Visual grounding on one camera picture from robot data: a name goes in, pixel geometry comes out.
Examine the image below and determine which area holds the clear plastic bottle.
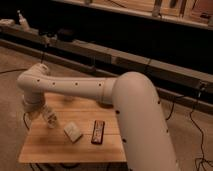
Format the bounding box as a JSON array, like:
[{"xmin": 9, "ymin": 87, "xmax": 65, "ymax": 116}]
[{"xmin": 41, "ymin": 105, "xmax": 58, "ymax": 129}]

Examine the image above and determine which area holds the dark red candy bar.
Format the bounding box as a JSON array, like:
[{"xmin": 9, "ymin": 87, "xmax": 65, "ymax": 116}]
[{"xmin": 91, "ymin": 120, "xmax": 105, "ymax": 145}]

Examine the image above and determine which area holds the black round object on ledge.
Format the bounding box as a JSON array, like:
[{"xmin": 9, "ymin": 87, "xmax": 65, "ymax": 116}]
[{"xmin": 57, "ymin": 29, "xmax": 75, "ymax": 42}]

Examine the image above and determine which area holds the white plastic cup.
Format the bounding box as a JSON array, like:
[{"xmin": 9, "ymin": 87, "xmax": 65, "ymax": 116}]
[{"xmin": 64, "ymin": 96, "xmax": 74, "ymax": 101}]

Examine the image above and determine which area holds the white square sponge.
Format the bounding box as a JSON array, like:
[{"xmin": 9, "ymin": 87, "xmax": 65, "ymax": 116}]
[{"xmin": 64, "ymin": 122, "xmax": 82, "ymax": 143}]

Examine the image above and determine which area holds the black cable under table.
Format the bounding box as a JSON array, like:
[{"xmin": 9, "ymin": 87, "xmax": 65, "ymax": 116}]
[{"xmin": 22, "ymin": 111, "xmax": 30, "ymax": 130}]

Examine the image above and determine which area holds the black floor cable left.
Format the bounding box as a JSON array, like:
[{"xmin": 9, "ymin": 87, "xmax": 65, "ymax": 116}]
[{"xmin": 0, "ymin": 44, "xmax": 48, "ymax": 76}]

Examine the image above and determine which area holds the black cable right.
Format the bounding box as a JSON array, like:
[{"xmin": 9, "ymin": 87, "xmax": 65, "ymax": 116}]
[{"xmin": 165, "ymin": 87, "xmax": 213, "ymax": 171}]

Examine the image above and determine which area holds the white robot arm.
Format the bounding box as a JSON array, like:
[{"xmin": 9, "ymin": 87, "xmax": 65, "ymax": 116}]
[{"xmin": 17, "ymin": 63, "xmax": 181, "ymax": 171}]

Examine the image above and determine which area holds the green bowl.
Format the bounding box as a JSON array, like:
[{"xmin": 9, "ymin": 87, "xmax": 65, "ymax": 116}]
[{"xmin": 98, "ymin": 102, "xmax": 113, "ymax": 108}]

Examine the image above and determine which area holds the wooden table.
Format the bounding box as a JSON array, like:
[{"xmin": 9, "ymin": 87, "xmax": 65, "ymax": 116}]
[{"xmin": 18, "ymin": 93, "xmax": 126, "ymax": 163}]

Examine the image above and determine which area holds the white spray bottle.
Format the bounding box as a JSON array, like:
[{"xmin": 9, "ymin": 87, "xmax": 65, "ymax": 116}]
[{"xmin": 17, "ymin": 10, "xmax": 30, "ymax": 31}]

